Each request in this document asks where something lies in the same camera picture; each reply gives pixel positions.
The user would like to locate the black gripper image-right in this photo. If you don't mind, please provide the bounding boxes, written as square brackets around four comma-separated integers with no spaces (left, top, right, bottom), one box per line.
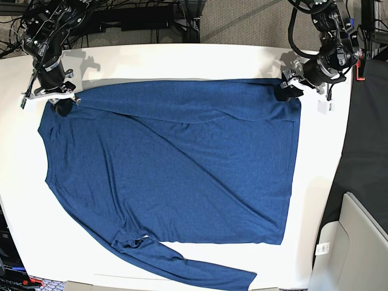
[274,57,346,102]

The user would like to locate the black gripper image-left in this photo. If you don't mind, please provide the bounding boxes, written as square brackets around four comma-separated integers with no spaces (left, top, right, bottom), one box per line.
[38,62,74,117]

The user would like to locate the blue long-sleeve T-shirt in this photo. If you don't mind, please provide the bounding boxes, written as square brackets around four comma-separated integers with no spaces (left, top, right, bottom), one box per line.
[38,79,301,290]

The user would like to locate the red and black clamp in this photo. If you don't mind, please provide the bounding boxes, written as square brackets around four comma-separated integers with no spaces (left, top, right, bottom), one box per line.
[355,49,367,81]

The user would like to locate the black cloth side table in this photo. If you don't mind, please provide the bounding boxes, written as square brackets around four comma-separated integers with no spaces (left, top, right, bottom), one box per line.
[321,57,388,231]

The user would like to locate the grey plastic bin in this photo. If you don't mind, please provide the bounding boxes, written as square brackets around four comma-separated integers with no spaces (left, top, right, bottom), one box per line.
[308,192,387,291]

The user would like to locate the black box with red label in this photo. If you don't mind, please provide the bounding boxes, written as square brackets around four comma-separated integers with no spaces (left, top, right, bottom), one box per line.
[1,210,28,290]

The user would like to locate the grey tray at table edge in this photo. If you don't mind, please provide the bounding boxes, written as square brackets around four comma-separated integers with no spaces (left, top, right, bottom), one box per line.
[63,281,94,291]

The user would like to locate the tangled black cables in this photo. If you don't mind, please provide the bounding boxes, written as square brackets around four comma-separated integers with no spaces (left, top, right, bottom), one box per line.
[0,5,31,59]

